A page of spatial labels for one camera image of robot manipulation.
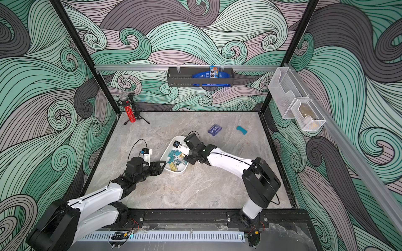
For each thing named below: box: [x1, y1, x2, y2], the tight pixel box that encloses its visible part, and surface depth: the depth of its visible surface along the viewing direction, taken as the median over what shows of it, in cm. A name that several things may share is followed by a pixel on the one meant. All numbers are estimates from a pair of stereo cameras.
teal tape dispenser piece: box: [236, 125, 248, 136], surface depth 111 cm
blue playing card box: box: [207, 123, 223, 137], surface depth 109 cm
